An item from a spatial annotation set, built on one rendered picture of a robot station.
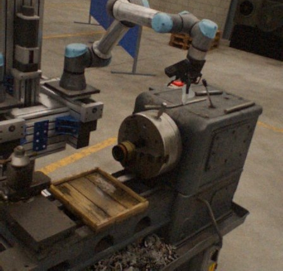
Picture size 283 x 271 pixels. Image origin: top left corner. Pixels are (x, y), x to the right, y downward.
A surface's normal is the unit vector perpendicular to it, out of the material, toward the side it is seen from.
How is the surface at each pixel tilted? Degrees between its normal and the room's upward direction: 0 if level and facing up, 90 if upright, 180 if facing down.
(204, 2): 90
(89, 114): 90
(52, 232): 0
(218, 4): 90
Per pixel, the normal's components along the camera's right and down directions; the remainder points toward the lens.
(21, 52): -0.66, 0.20
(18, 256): 0.16, -0.90
